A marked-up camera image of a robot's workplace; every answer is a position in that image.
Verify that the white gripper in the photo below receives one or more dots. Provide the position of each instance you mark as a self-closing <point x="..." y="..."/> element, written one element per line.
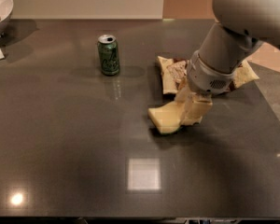
<point x="204" y="76"/>

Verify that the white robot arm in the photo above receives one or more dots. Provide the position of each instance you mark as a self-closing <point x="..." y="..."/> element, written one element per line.
<point x="241" y="27"/>

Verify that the green soda can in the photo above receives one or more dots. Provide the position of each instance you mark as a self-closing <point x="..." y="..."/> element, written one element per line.
<point x="108" y="54"/>

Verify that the yellow sponge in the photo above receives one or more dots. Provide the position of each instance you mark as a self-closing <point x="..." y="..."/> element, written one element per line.
<point x="167" y="118"/>

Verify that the brown chip bag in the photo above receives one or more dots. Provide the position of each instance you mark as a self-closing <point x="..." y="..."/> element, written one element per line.
<point x="173" y="75"/>

